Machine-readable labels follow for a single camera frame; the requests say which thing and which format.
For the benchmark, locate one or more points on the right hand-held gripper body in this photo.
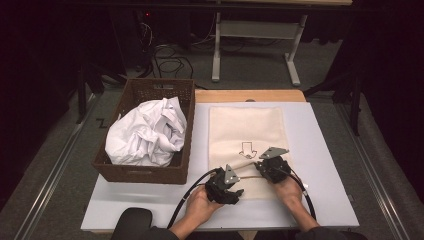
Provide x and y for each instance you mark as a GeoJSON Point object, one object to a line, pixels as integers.
{"type": "Point", "coordinates": [276, 168]}

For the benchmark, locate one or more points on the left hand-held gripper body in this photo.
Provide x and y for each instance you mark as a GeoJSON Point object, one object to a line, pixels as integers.
{"type": "Point", "coordinates": [218, 186]}

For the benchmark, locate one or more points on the cream mesh laundry bag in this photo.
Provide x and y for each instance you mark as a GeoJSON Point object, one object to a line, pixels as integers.
{"type": "Point", "coordinates": [246, 126]}

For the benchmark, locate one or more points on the brown woven basket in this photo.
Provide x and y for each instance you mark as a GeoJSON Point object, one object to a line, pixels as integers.
{"type": "Point", "coordinates": [146, 174]}

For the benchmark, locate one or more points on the white clothing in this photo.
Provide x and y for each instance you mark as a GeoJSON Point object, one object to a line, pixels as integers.
{"type": "Point", "coordinates": [146, 133]}

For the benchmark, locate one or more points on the person's left hand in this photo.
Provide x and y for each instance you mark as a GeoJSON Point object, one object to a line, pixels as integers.
{"type": "Point", "coordinates": [198, 206]}

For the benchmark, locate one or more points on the person's right hand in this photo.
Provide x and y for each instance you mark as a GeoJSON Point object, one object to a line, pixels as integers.
{"type": "Point", "coordinates": [290, 193]}

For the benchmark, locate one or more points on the dark metal stand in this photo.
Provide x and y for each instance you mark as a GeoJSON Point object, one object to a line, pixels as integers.
{"type": "Point", "coordinates": [81, 96]}
{"type": "Point", "coordinates": [356, 106]}

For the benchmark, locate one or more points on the metal floor rail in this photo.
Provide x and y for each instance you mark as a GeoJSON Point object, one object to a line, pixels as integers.
{"type": "Point", "coordinates": [373, 166]}
{"type": "Point", "coordinates": [50, 180]}

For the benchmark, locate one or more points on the white metal frame desk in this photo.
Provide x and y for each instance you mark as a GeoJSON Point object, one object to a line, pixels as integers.
{"type": "Point", "coordinates": [256, 29]}

